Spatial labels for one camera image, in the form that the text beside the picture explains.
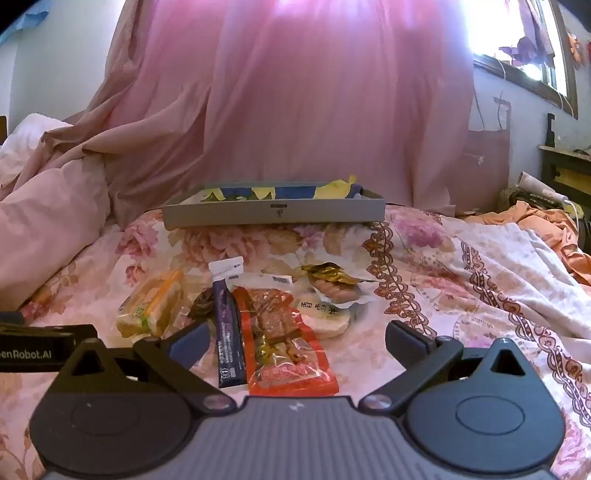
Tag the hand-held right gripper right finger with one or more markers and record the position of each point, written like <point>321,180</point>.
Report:
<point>406,344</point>

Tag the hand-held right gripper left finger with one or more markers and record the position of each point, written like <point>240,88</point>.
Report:
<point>189,345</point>

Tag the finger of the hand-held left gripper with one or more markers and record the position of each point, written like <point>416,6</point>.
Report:
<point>85,331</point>

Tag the dark brown small packet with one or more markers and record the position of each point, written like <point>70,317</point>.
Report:
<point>199,304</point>

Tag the dark purple stick packet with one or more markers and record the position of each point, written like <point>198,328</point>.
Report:
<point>227,323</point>

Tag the yellow biscuit packet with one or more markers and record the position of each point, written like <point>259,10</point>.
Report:
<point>147,300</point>

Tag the clear sausage packet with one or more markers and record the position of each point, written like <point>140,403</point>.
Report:
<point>339,293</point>

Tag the round rice cracker packet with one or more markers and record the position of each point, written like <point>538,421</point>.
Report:
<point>323,318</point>

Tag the red orange snack packet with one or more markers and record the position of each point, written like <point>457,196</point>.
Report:
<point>277,332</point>

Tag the yellow gold snack packet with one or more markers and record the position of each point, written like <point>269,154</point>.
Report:
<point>328,272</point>

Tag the grey cardboard box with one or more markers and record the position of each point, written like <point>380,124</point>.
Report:
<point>277,213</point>

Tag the floral bedsheet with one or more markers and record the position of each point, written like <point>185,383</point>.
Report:
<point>461,286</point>

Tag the pink duvet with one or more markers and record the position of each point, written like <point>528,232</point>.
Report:
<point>51,207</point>

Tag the yellow blue lining paper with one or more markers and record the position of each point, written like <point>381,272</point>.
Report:
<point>332,188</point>

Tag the dark bag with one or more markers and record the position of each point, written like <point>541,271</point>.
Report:
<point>526,201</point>

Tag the orange cloth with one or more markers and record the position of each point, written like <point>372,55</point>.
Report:
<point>549,221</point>

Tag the rolled white paper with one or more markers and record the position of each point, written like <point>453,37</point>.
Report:
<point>535,184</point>

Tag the wooden headboard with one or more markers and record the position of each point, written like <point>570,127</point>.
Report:
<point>2,129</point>

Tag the wooden desk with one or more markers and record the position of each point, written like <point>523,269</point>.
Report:
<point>568,168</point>

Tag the black stand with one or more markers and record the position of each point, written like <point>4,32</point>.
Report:
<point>550,131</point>

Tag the pink curtain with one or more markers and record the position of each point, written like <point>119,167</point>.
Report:
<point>300,106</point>

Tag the blue cloth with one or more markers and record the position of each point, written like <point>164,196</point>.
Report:
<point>18,25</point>

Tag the purple window decoration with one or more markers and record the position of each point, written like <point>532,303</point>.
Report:
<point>526,50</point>

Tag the window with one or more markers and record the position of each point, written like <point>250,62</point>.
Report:
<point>517,27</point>

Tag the orange flower wall decoration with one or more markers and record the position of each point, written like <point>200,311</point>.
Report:
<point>576,48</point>

